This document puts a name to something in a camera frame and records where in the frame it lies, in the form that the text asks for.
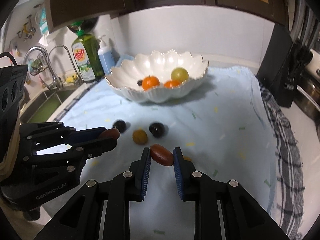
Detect brown longan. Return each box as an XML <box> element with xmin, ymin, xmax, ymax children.
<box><xmin>99</xmin><ymin>128</ymin><xmax>120</xmax><ymax>140</ymax></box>
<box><xmin>132</xmin><ymin>129</ymin><xmax>148</xmax><ymax>145</ymax></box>

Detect red jujube date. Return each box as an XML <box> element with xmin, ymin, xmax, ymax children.
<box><xmin>150</xmin><ymin>144</ymin><xmax>174</xmax><ymax>166</ymax></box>

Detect orange tangerine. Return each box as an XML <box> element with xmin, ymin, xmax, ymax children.
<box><xmin>163</xmin><ymin>80</ymin><xmax>181</xmax><ymax>89</ymax></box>
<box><xmin>142</xmin><ymin>76</ymin><xmax>160</xmax><ymax>91</ymax></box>

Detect green round fruit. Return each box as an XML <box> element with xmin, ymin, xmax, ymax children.
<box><xmin>171</xmin><ymin>67</ymin><xmax>189</xmax><ymax>83</ymax></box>

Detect steel sink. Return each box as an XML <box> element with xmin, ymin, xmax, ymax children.
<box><xmin>20</xmin><ymin>86</ymin><xmax>77</xmax><ymax>124</ymax></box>

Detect tall chrome faucet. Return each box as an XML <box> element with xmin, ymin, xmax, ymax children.
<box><xmin>23</xmin><ymin>45</ymin><xmax>63</xmax><ymax>91</ymax></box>

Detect small chrome faucet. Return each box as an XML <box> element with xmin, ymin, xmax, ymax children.
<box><xmin>47</xmin><ymin>44</ymin><xmax>84</xmax><ymax>87</ymax></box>

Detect yellow sponge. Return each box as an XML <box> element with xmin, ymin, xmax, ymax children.
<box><xmin>65</xmin><ymin>75</ymin><xmax>77</xmax><ymax>83</ymax></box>

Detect white scalloped ceramic bowl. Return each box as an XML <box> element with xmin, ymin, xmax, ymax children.
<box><xmin>105</xmin><ymin>50</ymin><xmax>209</xmax><ymax>103</ymax></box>

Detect light blue cloth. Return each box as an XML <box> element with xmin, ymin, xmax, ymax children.
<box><xmin>43</xmin><ymin>66</ymin><xmax>277</xmax><ymax>239</ymax></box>

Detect green dish soap bottle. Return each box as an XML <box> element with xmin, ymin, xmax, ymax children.
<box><xmin>72</xmin><ymin>26</ymin><xmax>104</xmax><ymax>83</ymax></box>

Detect blue pump soap bottle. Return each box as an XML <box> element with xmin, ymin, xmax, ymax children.
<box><xmin>98</xmin><ymin>35</ymin><xmax>116</xmax><ymax>75</ymax></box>

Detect teal package bag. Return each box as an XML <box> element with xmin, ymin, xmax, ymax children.
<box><xmin>35</xmin><ymin>3</ymin><xmax>50</xmax><ymax>47</ymax></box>

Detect steel cooking pot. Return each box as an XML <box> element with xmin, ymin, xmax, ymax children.
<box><xmin>294</xmin><ymin>76</ymin><xmax>319</xmax><ymax>122</ymax></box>

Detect black knife block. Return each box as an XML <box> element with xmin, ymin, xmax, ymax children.
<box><xmin>256</xmin><ymin>0</ymin><xmax>313</xmax><ymax>108</ymax></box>

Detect wire sink caddy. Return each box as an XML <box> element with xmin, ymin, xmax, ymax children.
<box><xmin>30</xmin><ymin>54</ymin><xmax>48</xmax><ymax>76</ymax></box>

